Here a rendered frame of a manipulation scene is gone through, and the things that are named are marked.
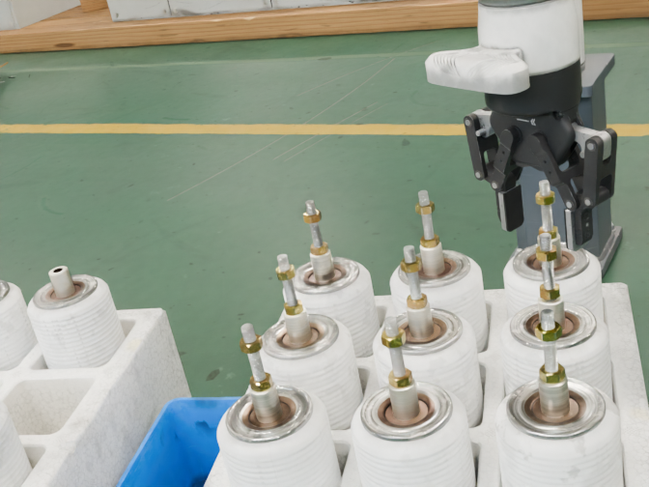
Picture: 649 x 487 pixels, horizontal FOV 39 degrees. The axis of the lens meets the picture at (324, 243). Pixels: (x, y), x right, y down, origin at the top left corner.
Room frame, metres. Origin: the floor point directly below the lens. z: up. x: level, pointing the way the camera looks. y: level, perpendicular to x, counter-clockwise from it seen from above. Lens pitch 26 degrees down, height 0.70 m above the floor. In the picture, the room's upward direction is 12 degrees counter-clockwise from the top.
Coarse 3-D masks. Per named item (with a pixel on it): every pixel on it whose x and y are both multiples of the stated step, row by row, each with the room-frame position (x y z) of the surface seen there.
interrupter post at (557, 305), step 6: (540, 300) 0.68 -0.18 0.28; (558, 300) 0.67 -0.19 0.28; (540, 306) 0.68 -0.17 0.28; (546, 306) 0.67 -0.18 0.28; (552, 306) 0.67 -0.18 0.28; (558, 306) 0.67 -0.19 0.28; (540, 312) 0.68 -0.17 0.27; (558, 312) 0.67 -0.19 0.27; (540, 318) 0.68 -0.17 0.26; (558, 318) 0.67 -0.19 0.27; (564, 318) 0.67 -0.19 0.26; (564, 324) 0.67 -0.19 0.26
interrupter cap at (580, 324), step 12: (528, 312) 0.71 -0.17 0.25; (564, 312) 0.69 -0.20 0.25; (576, 312) 0.69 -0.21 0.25; (588, 312) 0.68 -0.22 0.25; (516, 324) 0.69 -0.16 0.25; (528, 324) 0.69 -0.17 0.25; (576, 324) 0.67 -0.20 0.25; (588, 324) 0.67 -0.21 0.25; (516, 336) 0.67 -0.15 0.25; (528, 336) 0.67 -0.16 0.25; (564, 336) 0.66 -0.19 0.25; (576, 336) 0.65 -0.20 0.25; (588, 336) 0.65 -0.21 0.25; (540, 348) 0.65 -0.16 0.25; (564, 348) 0.64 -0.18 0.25
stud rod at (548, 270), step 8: (544, 240) 0.68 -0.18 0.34; (544, 248) 0.68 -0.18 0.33; (544, 264) 0.68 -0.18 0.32; (552, 264) 0.68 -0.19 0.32; (544, 272) 0.68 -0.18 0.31; (552, 272) 0.68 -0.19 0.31; (544, 280) 0.68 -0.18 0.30; (552, 280) 0.68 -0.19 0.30; (544, 288) 0.68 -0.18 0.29; (552, 288) 0.68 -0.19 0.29
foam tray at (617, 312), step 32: (608, 288) 0.84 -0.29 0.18; (608, 320) 0.78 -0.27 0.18; (640, 384) 0.67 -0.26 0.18; (640, 416) 0.62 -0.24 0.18; (352, 448) 0.66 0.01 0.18; (480, 448) 0.62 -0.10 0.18; (640, 448) 0.58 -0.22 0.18; (224, 480) 0.65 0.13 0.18; (352, 480) 0.62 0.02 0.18; (480, 480) 0.58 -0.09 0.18; (640, 480) 0.55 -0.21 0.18
